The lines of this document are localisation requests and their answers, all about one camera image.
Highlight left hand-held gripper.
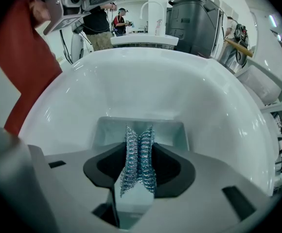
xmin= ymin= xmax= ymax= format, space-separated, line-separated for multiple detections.
xmin=20 ymin=0 xmax=127 ymax=35

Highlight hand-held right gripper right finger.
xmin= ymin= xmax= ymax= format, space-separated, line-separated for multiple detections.
xmin=141 ymin=141 xmax=281 ymax=233

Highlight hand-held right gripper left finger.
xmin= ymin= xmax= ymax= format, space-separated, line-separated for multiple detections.
xmin=28 ymin=141 xmax=129 ymax=233

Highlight steel wool scrubber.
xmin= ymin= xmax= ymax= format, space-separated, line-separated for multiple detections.
xmin=120 ymin=124 xmax=158 ymax=199

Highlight person's left forearm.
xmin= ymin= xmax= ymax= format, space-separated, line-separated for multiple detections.
xmin=31 ymin=0 xmax=53 ymax=30

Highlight white arched faucet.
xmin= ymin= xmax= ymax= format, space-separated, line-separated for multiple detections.
xmin=140 ymin=1 xmax=166 ymax=35

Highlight white rounded appliance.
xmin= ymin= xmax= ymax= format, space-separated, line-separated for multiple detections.
xmin=70 ymin=24 xmax=85 ymax=64

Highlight pink spray bottle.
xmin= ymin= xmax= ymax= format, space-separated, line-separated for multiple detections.
xmin=155 ymin=19 xmax=163 ymax=36

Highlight large black machine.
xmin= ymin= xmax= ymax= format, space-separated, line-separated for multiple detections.
xmin=166 ymin=0 xmax=226 ymax=58

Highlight white sink basin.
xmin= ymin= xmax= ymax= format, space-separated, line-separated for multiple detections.
xmin=18 ymin=48 xmax=279 ymax=196

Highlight person in red sleeve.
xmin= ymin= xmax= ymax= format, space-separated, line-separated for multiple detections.
xmin=0 ymin=0 xmax=64 ymax=135

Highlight white office chair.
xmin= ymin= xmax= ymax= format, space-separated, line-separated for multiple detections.
xmin=235 ymin=57 xmax=282 ymax=140

